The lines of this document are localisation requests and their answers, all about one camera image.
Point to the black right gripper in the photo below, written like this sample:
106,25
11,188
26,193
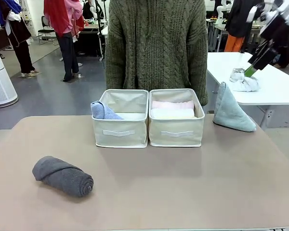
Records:
265,59

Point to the light teal towel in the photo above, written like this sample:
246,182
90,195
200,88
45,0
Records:
228,113

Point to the cream fabric storage box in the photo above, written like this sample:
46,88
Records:
120,137
175,138

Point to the light blue towel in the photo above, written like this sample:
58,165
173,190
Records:
103,110

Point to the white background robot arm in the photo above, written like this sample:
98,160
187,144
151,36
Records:
221,9

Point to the person's right forearm olive sleeve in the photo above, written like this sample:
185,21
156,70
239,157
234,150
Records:
114,69

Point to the person's left forearm olive sleeve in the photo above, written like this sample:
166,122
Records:
200,81

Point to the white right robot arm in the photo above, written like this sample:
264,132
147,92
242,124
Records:
286,14

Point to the crumpled white cloth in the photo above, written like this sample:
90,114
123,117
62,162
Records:
245,85

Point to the white background table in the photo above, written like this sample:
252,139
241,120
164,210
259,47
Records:
279,91

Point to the person in orange trousers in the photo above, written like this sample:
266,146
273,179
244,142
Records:
236,19

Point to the pink folded towel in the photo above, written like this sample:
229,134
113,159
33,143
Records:
171,105

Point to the pale yellow folded towel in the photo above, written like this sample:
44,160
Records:
173,113

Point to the person's torso olive knit sweater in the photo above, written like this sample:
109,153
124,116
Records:
156,48

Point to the person with red scarf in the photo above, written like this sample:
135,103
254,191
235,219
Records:
67,48

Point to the black metal chair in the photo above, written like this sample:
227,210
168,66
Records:
44,24

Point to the dark grey rolled towel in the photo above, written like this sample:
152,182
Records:
62,175

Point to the person in dark vest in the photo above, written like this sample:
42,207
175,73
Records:
21,36

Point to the white cylindrical air purifier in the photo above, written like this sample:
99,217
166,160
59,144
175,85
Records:
0,81

